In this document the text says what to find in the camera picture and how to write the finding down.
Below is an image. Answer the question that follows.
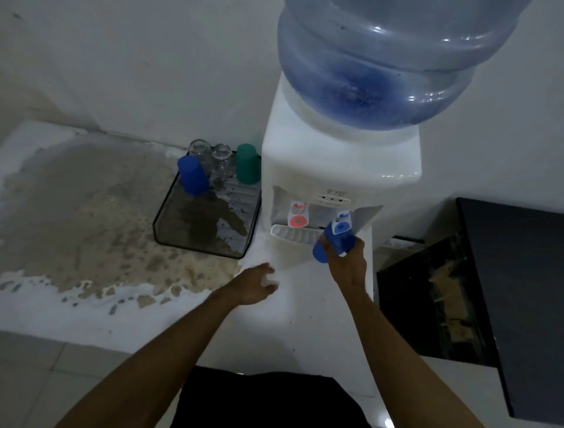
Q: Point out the green plastic cup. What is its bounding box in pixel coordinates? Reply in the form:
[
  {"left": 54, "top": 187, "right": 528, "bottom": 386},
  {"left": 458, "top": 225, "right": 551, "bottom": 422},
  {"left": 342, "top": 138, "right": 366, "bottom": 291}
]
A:
[{"left": 236, "top": 143, "right": 261, "bottom": 185}]

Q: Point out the person's black shirt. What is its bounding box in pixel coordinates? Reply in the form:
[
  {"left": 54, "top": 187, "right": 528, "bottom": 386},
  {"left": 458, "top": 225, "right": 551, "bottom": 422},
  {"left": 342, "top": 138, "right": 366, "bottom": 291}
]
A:
[{"left": 169, "top": 365, "right": 371, "bottom": 428}]

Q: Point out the white drip tray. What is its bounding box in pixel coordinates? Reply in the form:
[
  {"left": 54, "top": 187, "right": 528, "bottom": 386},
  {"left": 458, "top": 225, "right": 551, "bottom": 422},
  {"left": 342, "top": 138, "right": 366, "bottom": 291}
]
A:
[{"left": 270, "top": 224, "right": 327, "bottom": 246}]

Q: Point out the blue water gallon bottle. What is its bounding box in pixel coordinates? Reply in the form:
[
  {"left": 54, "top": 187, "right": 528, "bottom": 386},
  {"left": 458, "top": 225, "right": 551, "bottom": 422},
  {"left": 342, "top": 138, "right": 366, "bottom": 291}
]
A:
[{"left": 277, "top": 0, "right": 534, "bottom": 131}]

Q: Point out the clear drinking glass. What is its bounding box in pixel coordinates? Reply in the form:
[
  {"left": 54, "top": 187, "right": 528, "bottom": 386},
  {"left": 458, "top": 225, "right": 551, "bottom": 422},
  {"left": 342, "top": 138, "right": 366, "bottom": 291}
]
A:
[
  {"left": 189, "top": 139, "right": 212, "bottom": 177},
  {"left": 210, "top": 143, "right": 231, "bottom": 191}
]

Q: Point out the person's right forearm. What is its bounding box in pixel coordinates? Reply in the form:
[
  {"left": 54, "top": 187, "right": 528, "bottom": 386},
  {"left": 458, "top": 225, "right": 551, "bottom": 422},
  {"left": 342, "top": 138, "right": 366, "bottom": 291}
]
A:
[{"left": 338, "top": 282, "right": 487, "bottom": 428}]

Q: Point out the white water dispenser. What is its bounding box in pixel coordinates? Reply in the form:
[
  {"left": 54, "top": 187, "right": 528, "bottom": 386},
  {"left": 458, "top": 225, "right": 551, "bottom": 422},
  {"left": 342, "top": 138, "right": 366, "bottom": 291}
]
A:
[{"left": 259, "top": 71, "right": 424, "bottom": 305}]

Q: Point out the person's left forearm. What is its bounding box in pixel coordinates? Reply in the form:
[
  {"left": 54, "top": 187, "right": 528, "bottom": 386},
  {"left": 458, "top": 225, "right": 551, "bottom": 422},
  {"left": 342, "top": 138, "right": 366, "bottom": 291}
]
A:
[{"left": 52, "top": 287, "right": 246, "bottom": 428}]

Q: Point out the person's right hand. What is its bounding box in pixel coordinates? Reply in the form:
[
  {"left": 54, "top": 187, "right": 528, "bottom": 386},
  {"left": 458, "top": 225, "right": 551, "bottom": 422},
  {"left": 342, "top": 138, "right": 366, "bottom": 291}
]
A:
[{"left": 319, "top": 234, "right": 367, "bottom": 299}]

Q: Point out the black cabinet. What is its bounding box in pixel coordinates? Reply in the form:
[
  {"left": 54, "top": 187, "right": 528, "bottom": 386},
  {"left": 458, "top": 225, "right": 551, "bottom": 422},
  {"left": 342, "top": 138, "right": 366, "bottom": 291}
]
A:
[{"left": 375, "top": 197, "right": 564, "bottom": 420}]

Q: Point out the red dispenser tap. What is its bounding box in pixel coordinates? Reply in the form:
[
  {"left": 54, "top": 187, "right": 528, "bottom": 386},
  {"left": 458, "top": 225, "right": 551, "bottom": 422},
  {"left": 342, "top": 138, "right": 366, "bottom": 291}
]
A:
[{"left": 287, "top": 200, "right": 309, "bottom": 228}]

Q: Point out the person's left hand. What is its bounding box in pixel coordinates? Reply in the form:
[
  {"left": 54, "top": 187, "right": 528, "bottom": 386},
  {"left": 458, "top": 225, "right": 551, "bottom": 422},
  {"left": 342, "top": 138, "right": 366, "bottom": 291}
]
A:
[{"left": 232, "top": 262, "right": 279, "bottom": 307}]

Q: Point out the blue dispenser tap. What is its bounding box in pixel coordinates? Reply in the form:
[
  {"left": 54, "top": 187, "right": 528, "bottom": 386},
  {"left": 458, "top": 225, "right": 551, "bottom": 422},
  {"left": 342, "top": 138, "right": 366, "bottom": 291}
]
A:
[{"left": 331, "top": 210, "right": 353, "bottom": 236}]

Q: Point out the black mesh tray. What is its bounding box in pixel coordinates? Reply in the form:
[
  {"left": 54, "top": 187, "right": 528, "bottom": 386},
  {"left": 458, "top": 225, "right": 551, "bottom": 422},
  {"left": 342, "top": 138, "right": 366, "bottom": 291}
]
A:
[{"left": 152, "top": 150, "right": 262, "bottom": 260}]

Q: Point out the blue plastic cup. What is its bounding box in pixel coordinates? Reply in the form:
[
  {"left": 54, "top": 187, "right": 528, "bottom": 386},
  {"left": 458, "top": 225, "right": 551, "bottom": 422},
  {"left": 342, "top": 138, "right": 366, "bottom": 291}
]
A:
[
  {"left": 177, "top": 154, "right": 209, "bottom": 195},
  {"left": 312, "top": 220, "right": 356, "bottom": 264}
]

